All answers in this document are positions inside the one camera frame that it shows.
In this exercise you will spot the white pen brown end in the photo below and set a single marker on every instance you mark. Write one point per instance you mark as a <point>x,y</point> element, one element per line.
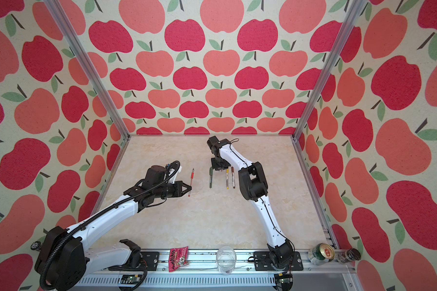
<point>233,177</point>

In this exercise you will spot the aluminium corner post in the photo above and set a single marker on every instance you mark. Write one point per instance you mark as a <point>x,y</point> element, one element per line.
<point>64,24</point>
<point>334,55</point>

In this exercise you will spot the aluminium front rail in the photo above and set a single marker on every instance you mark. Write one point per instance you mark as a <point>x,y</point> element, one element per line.
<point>250,272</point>

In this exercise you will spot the green drink can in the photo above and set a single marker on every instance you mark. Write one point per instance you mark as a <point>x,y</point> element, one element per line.
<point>321,253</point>

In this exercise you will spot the left aluminium corner post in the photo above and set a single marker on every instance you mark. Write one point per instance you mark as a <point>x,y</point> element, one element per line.
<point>64,24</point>

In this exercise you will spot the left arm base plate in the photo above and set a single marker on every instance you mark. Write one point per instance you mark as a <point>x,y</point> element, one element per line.
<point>139,261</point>

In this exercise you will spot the green marker pen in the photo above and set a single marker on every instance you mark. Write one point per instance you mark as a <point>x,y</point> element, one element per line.
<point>211,178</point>

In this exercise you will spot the pink snack packet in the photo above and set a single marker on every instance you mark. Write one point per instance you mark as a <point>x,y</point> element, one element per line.
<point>178,257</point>

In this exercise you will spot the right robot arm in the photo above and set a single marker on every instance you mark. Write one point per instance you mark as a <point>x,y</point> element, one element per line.
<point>254,188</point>

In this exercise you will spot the red gel pen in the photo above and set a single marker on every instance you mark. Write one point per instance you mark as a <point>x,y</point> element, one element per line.
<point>191,183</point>

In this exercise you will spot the right aluminium corner post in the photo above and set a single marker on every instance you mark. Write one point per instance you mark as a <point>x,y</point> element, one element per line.
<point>334,55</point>

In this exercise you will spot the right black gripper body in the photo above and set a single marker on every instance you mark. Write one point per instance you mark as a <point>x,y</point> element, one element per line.
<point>216,163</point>

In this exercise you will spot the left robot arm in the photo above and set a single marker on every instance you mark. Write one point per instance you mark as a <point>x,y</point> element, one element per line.
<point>65,255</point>

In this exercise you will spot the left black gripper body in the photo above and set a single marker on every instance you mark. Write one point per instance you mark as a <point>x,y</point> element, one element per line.
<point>175,189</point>

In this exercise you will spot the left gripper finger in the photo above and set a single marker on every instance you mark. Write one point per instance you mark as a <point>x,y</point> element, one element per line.
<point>186,186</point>
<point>187,192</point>

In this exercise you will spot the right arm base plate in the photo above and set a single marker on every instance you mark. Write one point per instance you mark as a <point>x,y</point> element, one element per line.
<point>265,261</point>

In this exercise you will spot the purple bottle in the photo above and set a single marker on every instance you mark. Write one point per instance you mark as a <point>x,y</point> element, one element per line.
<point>36,246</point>

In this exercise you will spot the clear plastic cup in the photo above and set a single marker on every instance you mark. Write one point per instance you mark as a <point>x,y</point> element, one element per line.
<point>226,259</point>

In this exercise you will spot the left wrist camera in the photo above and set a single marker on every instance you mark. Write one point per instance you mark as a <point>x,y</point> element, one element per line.
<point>173,170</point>

